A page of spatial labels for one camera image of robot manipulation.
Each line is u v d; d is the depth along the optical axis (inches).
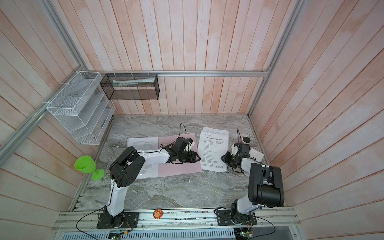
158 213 29.9
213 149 39.7
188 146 31.5
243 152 29.5
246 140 38.7
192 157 33.0
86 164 31.7
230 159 33.0
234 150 34.6
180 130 43.8
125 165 22.5
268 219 25.5
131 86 41.1
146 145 40.0
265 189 17.8
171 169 35.6
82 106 28.5
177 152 30.7
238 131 44.5
